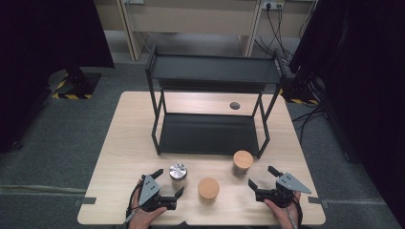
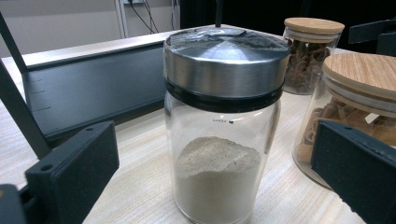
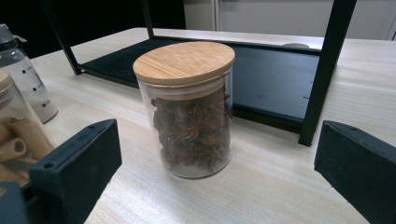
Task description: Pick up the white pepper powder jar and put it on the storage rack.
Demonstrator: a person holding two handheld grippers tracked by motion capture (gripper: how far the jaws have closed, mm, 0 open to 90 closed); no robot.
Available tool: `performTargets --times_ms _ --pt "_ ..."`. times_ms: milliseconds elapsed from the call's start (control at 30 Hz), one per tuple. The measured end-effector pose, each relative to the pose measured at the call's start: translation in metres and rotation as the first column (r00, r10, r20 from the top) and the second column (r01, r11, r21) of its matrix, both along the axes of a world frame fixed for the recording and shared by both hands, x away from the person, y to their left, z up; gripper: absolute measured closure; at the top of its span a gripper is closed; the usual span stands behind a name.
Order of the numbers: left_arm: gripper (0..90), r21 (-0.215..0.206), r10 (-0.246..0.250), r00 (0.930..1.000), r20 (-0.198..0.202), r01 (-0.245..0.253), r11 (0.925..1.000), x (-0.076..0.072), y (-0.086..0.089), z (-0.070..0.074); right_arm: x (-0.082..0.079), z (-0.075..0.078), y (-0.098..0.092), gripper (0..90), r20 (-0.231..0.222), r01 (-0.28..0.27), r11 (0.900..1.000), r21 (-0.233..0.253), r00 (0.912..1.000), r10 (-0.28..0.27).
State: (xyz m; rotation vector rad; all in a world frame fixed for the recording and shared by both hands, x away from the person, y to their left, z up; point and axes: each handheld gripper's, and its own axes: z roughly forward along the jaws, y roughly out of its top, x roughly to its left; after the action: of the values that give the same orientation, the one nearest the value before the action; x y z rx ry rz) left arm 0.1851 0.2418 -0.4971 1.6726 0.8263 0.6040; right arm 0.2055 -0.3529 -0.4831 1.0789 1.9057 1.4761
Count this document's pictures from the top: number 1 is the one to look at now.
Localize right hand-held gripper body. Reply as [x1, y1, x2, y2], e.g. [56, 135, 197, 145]
[254, 172, 313, 209]

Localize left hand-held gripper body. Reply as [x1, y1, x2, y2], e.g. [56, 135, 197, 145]
[137, 174, 178, 213]

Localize jar of white powder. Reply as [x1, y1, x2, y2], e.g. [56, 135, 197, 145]
[168, 161, 189, 190]

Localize dark spice jar wooden lid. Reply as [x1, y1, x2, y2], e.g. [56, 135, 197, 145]
[231, 150, 255, 177]

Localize glass jar with bamboo lid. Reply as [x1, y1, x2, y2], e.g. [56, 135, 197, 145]
[197, 177, 221, 205]

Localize black metal shelf rack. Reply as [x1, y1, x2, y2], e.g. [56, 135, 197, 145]
[145, 44, 288, 159]

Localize person's left hand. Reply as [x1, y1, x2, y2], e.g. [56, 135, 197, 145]
[128, 178, 168, 229]

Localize person's right hand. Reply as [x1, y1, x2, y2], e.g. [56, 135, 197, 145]
[263, 190, 302, 229]

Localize grey tape piece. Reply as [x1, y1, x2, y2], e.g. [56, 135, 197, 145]
[74, 197, 97, 206]
[307, 196, 330, 210]

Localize black curtain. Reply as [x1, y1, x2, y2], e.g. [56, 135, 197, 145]
[288, 0, 405, 228]
[0, 0, 116, 155]

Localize white power strip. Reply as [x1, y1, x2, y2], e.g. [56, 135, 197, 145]
[261, 0, 285, 10]

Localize left hand-held gripper cable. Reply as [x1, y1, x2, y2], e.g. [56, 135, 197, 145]
[125, 183, 141, 229]

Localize hand-held gripper cable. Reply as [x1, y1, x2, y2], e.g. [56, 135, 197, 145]
[286, 193, 304, 229]
[125, 183, 141, 229]

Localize right hand-held gripper cable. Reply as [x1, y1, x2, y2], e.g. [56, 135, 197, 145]
[286, 193, 304, 229]

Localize black floor cables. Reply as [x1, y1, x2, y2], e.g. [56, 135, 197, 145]
[290, 104, 327, 145]

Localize yellow black striped base plate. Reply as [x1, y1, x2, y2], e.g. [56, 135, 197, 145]
[48, 69, 103, 100]
[278, 75, 321, 107]

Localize black power cables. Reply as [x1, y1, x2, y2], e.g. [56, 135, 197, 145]
[253, 3, 314, 66]

